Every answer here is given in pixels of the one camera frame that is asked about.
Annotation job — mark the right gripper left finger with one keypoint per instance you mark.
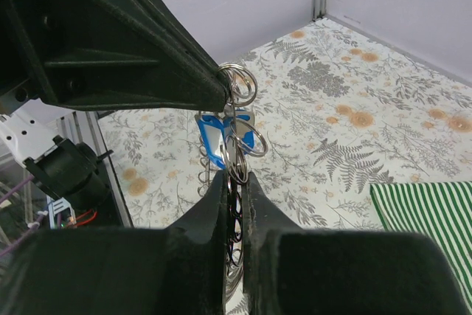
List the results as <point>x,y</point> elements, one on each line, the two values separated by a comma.
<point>180,269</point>

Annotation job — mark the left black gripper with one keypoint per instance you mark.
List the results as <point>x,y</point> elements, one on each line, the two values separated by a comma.
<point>93,55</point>

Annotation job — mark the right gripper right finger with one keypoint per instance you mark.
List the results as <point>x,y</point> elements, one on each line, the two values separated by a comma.
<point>291,270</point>

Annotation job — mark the key with blue tag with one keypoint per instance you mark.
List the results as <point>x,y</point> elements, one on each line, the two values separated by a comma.
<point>213,129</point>

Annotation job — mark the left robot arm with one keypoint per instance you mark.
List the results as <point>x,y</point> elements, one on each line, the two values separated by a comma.
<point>61,168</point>

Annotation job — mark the green striped cloth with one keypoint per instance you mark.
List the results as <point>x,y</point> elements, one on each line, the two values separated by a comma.
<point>440,210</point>

